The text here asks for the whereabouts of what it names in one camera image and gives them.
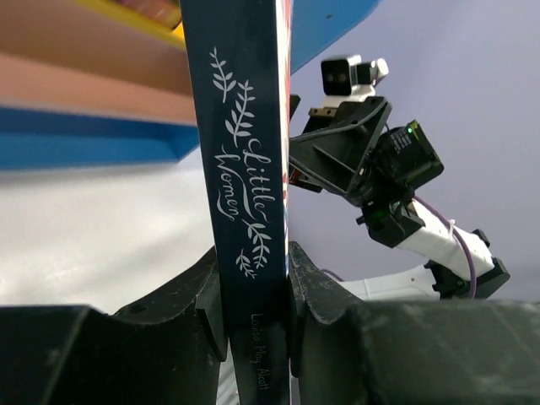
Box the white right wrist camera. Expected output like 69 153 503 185
309 55 389 117

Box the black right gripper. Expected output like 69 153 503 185
289 94 444 207

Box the blue yellow wooden bookshelf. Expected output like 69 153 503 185
1 1 375 173

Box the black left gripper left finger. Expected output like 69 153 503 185
1 251 227 405

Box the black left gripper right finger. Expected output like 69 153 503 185
289 243 539 405

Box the Little Women floral book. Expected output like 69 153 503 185
181 0 292 404

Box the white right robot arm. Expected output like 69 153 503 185
289 96 510 300

